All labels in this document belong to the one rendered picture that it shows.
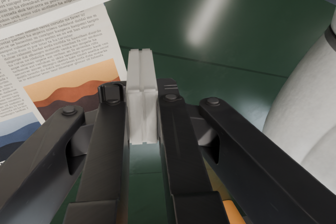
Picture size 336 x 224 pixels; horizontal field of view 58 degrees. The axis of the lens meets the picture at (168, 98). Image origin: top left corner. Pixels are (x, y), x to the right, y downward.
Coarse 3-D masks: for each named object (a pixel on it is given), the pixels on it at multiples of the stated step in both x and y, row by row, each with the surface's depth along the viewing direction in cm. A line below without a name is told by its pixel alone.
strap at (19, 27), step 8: (80, 0) 25; (88, 0) 26; (96, 0) 26; (104, 0) 26; (56, 8) 25; (64, 8) 25; (72, 8) 25; (80, 8) 26; (32, 16) 24; (40, 16) 24; (48, 16) 25; (56, 16) 25; (64, 16) 25; (8, 24) 24; (16, 24) 24; (24, 24) 24; (32, 24) 25; (40, 24) 25; (0, 32) 24; (8, 32) 24; (16, 32) 24
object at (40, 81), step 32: (96, 32) 28; (0, 64) 27; (32, 64) 28; (64, 64) 30; (96, 64) 31; (0, 96) 30; (32, 96) 31; (64, 96) 32; (96, 96) 34; (0, 128) 32; (32, 128) 34; (0, 160) 35
